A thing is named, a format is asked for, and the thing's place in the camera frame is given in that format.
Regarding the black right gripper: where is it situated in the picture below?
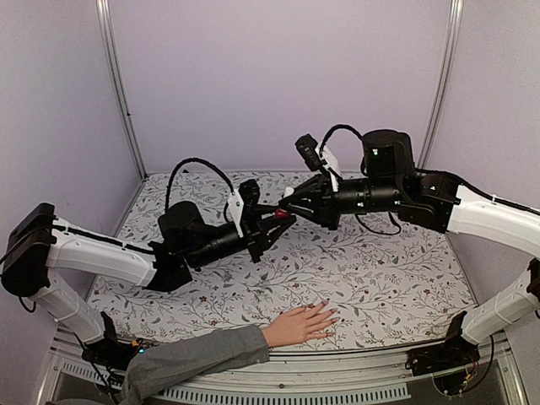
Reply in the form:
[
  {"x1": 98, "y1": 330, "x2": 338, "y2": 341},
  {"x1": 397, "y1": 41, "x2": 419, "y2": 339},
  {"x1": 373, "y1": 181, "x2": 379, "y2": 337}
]
[{"x1": 277, "y1": 171, "x2": 402, "y2": 233}]

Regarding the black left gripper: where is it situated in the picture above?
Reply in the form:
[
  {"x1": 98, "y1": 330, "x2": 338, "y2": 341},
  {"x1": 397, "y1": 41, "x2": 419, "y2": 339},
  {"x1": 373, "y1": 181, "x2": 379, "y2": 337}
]
[{"x1": 186, "y1": 213, "x2": 298, "y2": 271}]

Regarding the red nail polish bottle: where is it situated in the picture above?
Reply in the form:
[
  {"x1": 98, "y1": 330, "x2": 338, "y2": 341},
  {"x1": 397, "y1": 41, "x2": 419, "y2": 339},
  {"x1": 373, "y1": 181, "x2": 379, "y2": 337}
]
[{"x1": 275, "y1": 208, "x2": 292, "y2": 219}]

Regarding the grey sleeved forearm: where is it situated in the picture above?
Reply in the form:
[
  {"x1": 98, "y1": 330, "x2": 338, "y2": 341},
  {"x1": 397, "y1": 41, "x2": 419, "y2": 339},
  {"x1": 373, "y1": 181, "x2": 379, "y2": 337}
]
[{"x1": 121, "y1": 325, "x2": 269, "y2": 404}]

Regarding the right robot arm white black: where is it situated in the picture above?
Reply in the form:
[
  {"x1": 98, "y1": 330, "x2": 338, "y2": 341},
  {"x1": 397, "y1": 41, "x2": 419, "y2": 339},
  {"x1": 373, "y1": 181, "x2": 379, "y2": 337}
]
[{"x1": 278, "y1": 124, "x2": 539, "y2": 368}]

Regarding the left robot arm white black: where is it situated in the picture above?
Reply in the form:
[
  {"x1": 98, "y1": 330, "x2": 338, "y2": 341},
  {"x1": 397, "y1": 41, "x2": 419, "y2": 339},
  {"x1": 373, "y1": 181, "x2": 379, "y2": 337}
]
[{"x1": 1, "y1": 201, "x2": 295, "y2": 366}]

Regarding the mannequin hand with nails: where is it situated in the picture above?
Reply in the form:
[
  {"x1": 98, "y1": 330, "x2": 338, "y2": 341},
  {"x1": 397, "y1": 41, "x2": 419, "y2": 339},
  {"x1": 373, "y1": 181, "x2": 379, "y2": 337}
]
[{"x1": 262, "y1": 301, "x2": 339, "y2": 348}]

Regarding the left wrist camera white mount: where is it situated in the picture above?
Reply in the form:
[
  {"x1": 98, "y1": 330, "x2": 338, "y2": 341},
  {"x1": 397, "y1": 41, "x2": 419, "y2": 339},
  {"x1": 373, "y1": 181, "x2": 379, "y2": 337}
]
[{"x1": 225, "y1": 179, "x2": 260, "y2": 238}]

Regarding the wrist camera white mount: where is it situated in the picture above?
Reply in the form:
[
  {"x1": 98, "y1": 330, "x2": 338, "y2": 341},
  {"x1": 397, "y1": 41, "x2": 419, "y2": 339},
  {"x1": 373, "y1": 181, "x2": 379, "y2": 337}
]
[
  {"x1": 294, "y1": 134, "x2": 342, "y2": 192},
  {"x1": 225, "y1": 179, "x2": 260, "y2": 238}
]

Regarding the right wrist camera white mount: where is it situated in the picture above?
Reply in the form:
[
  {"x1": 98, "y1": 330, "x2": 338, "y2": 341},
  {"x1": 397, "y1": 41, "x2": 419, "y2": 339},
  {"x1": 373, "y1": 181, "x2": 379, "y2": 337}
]
[{"x1": 294, "y1": 134, "x2": 342, "y2": 192}]

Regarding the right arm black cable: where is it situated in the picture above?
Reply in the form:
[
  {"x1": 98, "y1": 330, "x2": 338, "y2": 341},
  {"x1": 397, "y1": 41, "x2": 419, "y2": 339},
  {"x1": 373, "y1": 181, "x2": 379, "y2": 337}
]
[{"x1": 318, "y1": 123, "x2": 365, "y2": 153}]

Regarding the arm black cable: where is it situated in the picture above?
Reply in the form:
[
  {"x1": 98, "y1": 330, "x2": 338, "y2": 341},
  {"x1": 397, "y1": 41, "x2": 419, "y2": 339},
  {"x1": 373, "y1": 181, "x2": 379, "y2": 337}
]
[
  {"x1": 166, "y1": 157, "x2": 235, "y2": 212},
  {"x1": 318, "y1": 123, "x2": 365, "y2": 153}
]

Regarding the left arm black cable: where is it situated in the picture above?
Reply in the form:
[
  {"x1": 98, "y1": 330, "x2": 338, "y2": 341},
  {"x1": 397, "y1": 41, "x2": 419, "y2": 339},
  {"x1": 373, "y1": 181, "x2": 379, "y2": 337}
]
[{"x1": 166, "y1": 157, "x2": 235, "y2": 212}]

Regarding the aluminium corner post right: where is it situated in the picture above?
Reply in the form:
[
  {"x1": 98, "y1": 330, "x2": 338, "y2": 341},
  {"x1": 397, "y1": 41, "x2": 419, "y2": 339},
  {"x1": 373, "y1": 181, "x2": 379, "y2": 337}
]
[{"x1": 418, "y1": 0, "x2": 464, "y2": 169}]

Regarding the aluminium corner post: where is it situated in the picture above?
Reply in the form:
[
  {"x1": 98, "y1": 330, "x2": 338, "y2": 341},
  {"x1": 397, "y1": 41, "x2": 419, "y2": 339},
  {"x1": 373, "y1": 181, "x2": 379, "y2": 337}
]
[
  {"x1": 95, "y1": 0, "x2": 149, "y2": 181},
  {"x1": 418, "y1": 0, "x2": 464, "y2": 169}
]

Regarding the aluminium front rail frame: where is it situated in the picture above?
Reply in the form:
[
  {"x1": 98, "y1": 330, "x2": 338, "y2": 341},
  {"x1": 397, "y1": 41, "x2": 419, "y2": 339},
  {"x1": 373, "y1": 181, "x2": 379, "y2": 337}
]
[{"x1": 37, "y1": 324, "x2": 528, "y2": 405}]

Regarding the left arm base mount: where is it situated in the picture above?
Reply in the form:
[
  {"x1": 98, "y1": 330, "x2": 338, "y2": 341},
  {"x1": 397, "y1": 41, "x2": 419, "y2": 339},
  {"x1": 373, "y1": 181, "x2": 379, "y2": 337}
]
[{"x1": 82, "y1": 312, "x2": 149, "y2": 371}]

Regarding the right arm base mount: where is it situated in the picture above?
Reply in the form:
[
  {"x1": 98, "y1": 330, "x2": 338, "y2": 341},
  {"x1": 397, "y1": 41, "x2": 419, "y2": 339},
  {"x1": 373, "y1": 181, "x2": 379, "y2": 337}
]
[{"x1": 405, "y1": 311, "x2": 494, "y2": 397}]

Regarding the aluminium corner post left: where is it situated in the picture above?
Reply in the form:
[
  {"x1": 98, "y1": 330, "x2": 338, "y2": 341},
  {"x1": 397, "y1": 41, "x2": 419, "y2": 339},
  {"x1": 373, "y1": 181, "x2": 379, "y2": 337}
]
[{"x1": 95, "y1": 0, "x2": 149, "y2": 181}]

